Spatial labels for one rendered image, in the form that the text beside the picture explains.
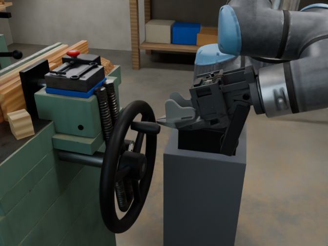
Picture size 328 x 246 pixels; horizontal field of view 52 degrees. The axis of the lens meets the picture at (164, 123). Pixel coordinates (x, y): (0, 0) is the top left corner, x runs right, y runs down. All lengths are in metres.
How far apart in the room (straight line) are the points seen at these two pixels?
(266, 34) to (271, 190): 1.45
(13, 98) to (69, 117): 0.13
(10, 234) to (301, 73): 0.60
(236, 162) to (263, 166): 0.96
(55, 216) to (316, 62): 0.64
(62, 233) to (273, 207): 1.25
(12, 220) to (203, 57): 0.77
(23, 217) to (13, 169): 0.11
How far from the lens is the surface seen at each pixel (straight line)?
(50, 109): 0.76
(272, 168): 2.18
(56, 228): 0.88
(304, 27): 0.66
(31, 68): 0.81
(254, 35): 0.65
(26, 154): 0.71
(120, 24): 4.19
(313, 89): 0.58
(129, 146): 1.04
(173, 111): 0.64
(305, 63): 0.59
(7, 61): 0.82
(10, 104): 0.79
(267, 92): 0.58
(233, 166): 1.23
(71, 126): 0.75
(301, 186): 2.10
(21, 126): 0.71
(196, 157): 1.22
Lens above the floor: 1.25
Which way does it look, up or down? 29 degrees down
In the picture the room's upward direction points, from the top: straight up
